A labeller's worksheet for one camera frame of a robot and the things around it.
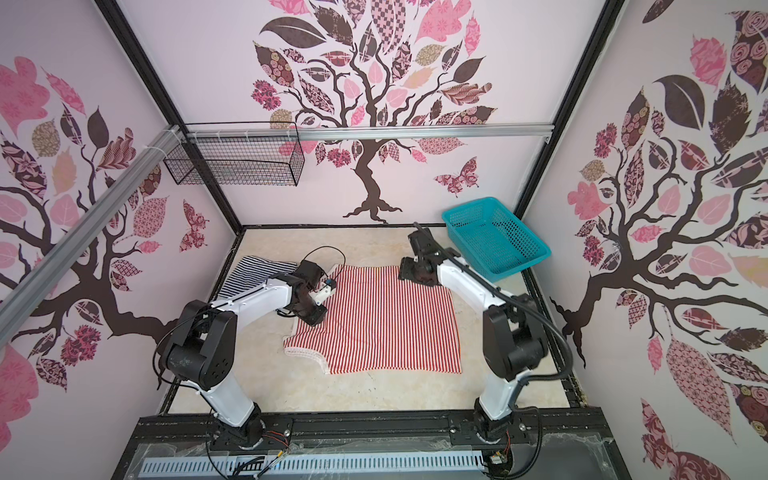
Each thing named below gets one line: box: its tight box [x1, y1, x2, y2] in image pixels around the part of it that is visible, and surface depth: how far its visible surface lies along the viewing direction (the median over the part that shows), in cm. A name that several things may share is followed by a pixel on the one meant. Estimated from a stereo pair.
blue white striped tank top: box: [218, 256, 298, 299], surface depth 108 cm
